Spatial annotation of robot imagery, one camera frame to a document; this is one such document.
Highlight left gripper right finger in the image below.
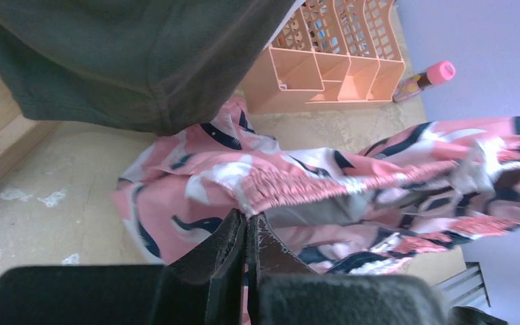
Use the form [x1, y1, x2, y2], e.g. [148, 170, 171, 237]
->
[247, 214, 448, 324]

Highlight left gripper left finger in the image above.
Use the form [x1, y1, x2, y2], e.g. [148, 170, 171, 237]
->
[0, 210, 246, 324]

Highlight pink patterned shorts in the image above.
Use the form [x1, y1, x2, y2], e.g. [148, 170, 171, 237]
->
[113, 97, 520, 274]

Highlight dark green shorts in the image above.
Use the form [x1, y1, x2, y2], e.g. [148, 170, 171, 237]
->
[0, 0, 300, 135]

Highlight white shorts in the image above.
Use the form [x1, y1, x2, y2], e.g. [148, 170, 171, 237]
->
[265, 1, 311, 51]

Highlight orange plastic file organizer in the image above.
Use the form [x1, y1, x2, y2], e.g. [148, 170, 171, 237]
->
[242, 1, 406, 114]

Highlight pink capped bottle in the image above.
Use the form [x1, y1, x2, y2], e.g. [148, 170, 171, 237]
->
[392, 61, 456, 103]

